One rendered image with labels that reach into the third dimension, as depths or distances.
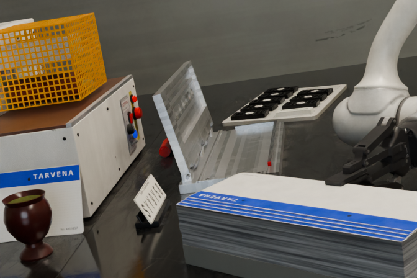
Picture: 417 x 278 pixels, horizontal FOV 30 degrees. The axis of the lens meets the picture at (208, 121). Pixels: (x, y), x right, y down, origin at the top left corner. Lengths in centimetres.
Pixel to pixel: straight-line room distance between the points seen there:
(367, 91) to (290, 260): 51
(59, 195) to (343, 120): 56
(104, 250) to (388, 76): 62
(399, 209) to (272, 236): 18
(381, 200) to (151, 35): 305
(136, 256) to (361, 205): 42
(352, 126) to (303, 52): 250
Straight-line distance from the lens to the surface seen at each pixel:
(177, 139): 157
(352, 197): 112
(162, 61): 406
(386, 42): 152
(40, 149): 153
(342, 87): 239
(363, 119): 149
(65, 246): 144
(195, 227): 120
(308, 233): 104
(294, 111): 210
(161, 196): 153
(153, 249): 133
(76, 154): 151
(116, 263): 130
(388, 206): 107
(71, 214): 149
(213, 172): 164
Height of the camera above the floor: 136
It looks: 12 degrees down
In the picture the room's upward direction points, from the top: 9 degrees counter-clockwise
